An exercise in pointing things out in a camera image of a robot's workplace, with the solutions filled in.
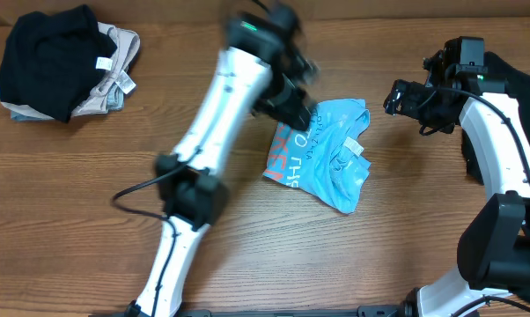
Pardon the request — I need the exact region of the light blue t-shirt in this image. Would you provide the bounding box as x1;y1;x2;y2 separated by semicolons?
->
263;99;371;214

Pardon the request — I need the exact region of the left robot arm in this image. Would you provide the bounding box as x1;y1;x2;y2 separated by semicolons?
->
111;2;318;316

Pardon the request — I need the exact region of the black folded garment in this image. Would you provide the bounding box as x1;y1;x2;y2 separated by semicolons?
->
0;4;116;122

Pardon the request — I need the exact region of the black crumpled garment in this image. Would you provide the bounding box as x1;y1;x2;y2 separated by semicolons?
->
461;51;530;303

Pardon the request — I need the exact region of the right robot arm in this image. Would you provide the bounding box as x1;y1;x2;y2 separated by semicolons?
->
384;36;530;316

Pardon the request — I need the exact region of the beige folded garment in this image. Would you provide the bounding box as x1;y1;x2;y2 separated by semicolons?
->
0;21;142;121

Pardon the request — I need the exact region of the grey-blue folded garment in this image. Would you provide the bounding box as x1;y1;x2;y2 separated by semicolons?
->
2;85;124;122

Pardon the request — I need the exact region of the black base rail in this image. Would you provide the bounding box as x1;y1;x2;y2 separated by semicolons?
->
88;306;407;317

